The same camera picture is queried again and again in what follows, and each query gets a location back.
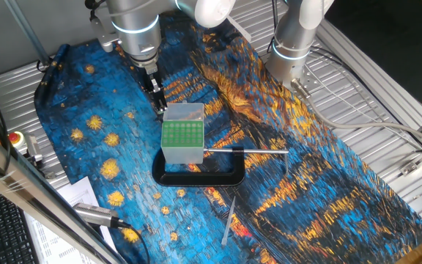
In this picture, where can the starry night painted cloth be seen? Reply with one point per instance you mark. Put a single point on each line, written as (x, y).
(123, 110)

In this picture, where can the aluminium frame bar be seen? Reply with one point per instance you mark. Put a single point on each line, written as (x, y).
(31, 194)

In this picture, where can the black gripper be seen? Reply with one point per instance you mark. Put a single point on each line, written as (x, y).
(148, 78)

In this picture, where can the black keyboard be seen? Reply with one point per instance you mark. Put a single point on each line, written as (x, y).
(2, 227)

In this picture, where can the black C-clamp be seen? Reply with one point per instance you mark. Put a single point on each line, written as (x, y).
(196, 179)

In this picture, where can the printed paper sheet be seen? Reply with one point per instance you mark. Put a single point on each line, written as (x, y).
(50, 245)

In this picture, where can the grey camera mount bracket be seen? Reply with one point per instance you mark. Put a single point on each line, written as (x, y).
(33, 148)

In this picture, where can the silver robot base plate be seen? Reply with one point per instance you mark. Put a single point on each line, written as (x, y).
(311, 82)

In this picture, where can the green rack pipette tip box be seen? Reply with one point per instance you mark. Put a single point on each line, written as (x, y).
(181, 135)

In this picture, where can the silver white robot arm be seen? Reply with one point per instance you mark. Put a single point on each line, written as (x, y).
(137, 22)

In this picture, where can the grey metal pole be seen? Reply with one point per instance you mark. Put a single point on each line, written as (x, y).
(26, 29)

